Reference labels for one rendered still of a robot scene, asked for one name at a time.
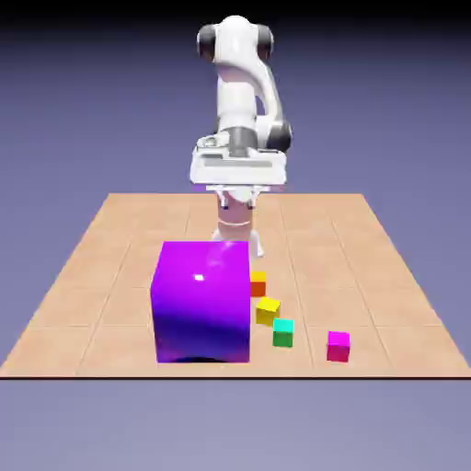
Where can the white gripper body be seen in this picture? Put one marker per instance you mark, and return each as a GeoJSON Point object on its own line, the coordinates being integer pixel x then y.
{"type": "Point", "coordinates": [237, 173]}

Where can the large purple box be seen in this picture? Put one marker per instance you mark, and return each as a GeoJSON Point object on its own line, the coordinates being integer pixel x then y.
{"type": "Point", "coordinates": [200, 305]}

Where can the small green cube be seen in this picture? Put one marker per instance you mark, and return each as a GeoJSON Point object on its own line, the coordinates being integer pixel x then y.
{"type": "Point", "coordinates": [283, 333]}

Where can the small yellow cube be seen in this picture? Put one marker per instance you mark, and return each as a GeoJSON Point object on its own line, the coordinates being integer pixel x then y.
{"type": "Point", "coordinates": [267, 311]}

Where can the small orange cube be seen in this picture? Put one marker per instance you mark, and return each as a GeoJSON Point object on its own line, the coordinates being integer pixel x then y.
{"type": "Point", "coordinates": [258, 285]}

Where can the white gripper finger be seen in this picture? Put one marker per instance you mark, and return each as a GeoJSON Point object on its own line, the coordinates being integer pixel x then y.
{"type": "Point", "coordinates": [251, 199]}
{"type": "Point", "coordinates": [223, 199]}

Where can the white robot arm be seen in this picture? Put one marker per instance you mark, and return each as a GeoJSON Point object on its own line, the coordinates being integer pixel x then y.
{"type": "Point", "coordinates": [235, 73]}

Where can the small magenta cube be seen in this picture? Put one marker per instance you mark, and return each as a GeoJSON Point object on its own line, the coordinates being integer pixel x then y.
{"type": "Point", "coordinates": [338, 346]}

